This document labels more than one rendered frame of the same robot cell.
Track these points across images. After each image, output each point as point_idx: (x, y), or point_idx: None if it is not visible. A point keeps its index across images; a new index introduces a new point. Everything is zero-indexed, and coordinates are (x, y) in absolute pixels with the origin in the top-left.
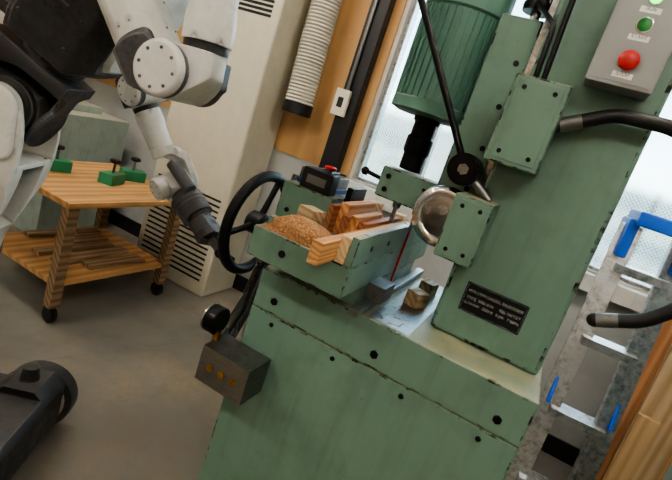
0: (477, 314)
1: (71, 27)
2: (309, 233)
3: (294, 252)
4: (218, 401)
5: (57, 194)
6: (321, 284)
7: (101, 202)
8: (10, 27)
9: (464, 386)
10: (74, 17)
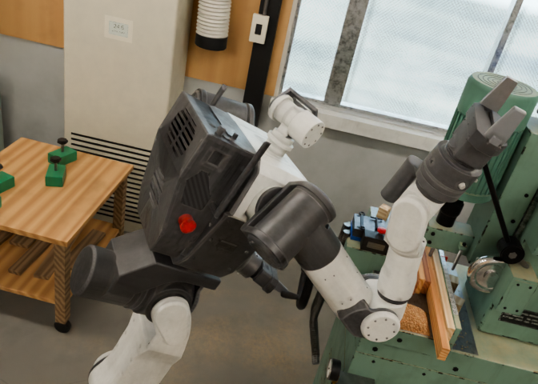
0: (511, 322)
1: (237, 256)
2: (417, 323)
3: (409, 338)
4: (243, 347)
5: (45, 233)
6: (431, 354)
7: (83, 222)
8: (180, 265)
9: (518, 377)
10: (240, 250)
